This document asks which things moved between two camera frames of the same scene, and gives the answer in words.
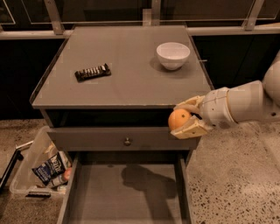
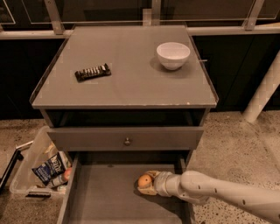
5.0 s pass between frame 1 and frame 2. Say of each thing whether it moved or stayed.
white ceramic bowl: stayed
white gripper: moved
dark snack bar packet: stayed
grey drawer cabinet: stayed
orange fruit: moved
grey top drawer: stayed
